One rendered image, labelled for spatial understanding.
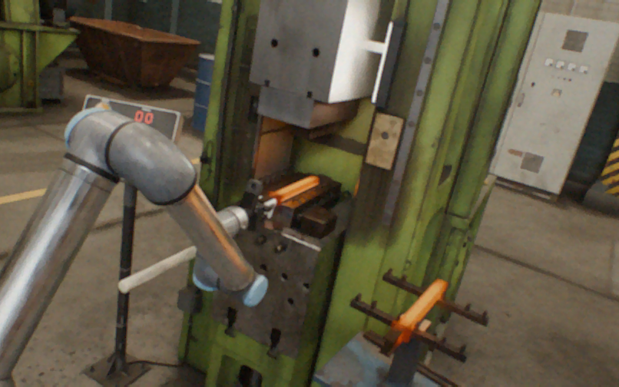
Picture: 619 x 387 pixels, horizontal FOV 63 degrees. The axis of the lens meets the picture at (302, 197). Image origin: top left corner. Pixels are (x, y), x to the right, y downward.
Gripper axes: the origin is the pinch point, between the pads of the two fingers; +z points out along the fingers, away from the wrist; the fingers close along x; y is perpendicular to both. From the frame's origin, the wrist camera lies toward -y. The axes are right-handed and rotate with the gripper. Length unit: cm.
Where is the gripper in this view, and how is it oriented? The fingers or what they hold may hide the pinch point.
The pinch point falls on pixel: (271, 198)
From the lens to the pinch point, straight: 172.7
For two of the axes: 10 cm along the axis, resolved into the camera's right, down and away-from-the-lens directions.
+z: 4.6, -2.3, 8.6
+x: 8.7, 3.1, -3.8
